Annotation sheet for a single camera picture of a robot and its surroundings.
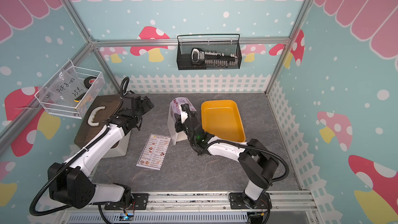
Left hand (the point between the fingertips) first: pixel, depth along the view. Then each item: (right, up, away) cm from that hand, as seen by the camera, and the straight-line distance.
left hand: (145, 105), depth 83 cm
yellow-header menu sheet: (+2, -28, +8) cm, 29 cm away
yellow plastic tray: (+44, -9, +20) cm, 49 cm away
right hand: (+17, -5, -3) cm, 18 cm away
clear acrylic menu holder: (+16, -18, +5) cm, 24 cm away
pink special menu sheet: (+17, 0, +1) cm, 17 cm away
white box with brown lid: (-27, -3, 0) cm, 27 cm away
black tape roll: (-27, +12, -4) cm, 30 cm away
